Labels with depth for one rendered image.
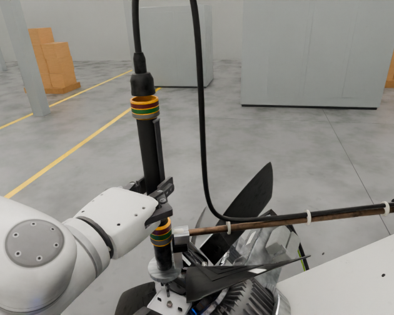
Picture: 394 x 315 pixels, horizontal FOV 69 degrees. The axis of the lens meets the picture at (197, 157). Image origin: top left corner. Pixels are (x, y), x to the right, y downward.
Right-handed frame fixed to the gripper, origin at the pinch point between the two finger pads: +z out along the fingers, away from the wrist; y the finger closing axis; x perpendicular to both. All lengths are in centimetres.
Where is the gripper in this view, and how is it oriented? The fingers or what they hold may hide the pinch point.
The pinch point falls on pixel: (155, 185)
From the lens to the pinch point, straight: 52.2
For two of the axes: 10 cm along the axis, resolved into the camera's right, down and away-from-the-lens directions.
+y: 8.8, 1.8, -4.3
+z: 4.7, -4.1, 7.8
